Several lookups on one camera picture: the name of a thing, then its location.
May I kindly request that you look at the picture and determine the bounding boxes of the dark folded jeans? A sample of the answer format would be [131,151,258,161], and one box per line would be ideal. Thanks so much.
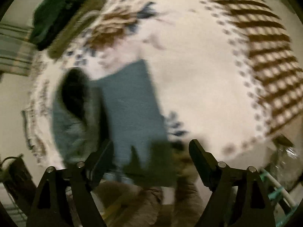
[29,0,95,51]

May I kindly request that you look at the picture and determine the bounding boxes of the bed with floral cover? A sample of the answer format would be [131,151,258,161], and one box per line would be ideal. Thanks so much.
[22,0,273,171]

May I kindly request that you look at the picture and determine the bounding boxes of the teal plaid curtain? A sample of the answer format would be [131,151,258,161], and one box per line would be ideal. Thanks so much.
[0,23,34,76]

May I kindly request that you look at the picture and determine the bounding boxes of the brown checkered bed sheet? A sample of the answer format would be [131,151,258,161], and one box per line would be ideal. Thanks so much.
[187,0,299,136]

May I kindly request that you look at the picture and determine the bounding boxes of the teal plastic rack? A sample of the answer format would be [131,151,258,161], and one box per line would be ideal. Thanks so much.
[260,167,297,218]

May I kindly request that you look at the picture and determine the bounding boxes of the dark object with cord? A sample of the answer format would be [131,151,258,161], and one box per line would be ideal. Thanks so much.
[0,154,36,209]

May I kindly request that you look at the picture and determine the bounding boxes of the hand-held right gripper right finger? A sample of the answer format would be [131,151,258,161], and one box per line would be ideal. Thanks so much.
[188,139,276,227]

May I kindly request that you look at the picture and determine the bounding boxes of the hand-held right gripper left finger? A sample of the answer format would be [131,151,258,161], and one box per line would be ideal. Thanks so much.
[26,139,114,227]

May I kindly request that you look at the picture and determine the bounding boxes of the olive folded pants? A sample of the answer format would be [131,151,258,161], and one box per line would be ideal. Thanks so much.
[47,0,107,60]

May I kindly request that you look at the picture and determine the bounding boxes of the blue jeans pants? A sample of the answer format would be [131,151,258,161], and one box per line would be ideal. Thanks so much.
[51,59,178,188]

